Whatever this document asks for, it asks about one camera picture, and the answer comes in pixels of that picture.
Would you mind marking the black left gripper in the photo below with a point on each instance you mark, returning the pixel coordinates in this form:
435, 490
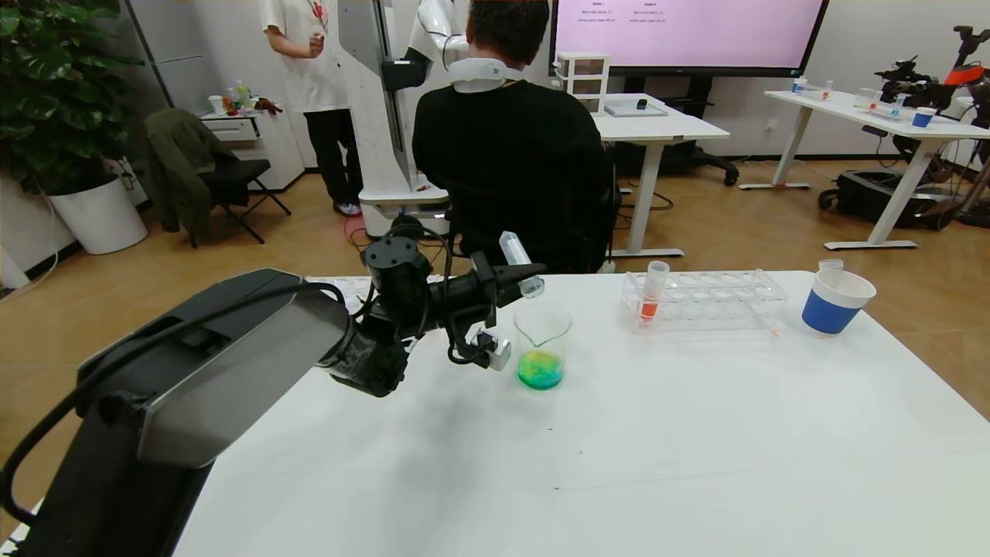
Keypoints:
486, 289

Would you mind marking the blue pigment test tube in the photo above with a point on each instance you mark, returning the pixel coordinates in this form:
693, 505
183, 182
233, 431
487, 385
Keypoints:
520, 255

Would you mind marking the yellow pigment test tube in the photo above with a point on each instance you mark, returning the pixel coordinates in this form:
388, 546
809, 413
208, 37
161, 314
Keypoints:
830, 266

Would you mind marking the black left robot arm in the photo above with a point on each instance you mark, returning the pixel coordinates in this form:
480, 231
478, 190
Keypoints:
232, 363

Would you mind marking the black background robot arm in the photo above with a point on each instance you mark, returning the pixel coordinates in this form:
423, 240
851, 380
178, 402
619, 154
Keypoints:
913, 83

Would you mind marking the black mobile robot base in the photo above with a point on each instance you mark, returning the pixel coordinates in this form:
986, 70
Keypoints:
874, 197

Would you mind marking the glass beaker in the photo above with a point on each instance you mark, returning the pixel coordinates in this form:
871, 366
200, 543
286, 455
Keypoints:
541, 370

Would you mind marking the orange pigment test tube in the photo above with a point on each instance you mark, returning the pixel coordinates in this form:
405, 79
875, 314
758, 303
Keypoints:
648, 309

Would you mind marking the clear plastic test tube rack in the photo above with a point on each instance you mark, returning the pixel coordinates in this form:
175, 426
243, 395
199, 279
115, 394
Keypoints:
348, 288
700, 303

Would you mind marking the background clear tube rack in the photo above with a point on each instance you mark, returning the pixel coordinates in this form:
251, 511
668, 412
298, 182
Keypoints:
882, 110

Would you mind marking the black office chair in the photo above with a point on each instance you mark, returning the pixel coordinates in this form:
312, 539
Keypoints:
611, 232

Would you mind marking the seated person in black sweater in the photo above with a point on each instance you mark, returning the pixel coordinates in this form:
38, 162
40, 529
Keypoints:
503, 147

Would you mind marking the white humanoid robot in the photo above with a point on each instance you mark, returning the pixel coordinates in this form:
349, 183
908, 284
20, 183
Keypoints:
383, 155

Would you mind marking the white neck device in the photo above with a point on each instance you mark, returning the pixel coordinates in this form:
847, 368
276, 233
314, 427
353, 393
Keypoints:
476, 76

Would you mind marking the white desktop drawer box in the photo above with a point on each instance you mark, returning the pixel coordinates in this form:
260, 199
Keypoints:
582, 81

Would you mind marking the grey tablet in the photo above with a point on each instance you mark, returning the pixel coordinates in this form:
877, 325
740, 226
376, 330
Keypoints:
638, 111

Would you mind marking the white office desk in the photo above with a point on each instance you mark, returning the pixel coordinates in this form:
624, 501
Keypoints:
665, 128

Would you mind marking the white drawer cabinet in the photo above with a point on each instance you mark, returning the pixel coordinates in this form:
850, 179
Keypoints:
271, 148

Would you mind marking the black display stand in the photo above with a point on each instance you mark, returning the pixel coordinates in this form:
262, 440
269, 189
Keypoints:
700, 89

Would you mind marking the black folding chair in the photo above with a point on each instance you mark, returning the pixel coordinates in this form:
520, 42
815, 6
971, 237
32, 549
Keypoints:
236, 174

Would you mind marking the standing person in white shirt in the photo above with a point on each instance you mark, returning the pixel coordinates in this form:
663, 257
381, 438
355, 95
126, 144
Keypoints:
309, 70

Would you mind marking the brown plush toy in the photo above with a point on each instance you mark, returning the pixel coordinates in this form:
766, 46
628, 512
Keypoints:
269, 106

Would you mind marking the large display screen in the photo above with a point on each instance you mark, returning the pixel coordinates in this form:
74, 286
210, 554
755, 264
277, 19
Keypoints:
688, 39

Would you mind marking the blue and white paper cup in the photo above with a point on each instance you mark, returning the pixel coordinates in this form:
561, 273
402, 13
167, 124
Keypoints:
829, 311

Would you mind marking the green drink bottle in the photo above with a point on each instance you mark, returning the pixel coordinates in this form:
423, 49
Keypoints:
244, 94

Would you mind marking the white cup on cabinet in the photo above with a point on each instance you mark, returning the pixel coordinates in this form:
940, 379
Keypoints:
218, 104

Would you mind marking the olive green jacket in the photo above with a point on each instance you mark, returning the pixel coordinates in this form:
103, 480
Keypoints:
182, 169

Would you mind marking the long white standing desk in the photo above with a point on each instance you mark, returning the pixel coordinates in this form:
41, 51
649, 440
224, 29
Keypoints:
843, 110

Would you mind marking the white plant pot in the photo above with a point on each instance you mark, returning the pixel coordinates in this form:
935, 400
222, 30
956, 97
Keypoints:
100, 220

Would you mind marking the small blue background cup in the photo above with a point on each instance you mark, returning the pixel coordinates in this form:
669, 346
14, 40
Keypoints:
921, 118

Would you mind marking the large green potted plant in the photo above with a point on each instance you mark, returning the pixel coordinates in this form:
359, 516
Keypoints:
54, 93

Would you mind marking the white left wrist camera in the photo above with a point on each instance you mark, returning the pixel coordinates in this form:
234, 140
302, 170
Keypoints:
495, 352

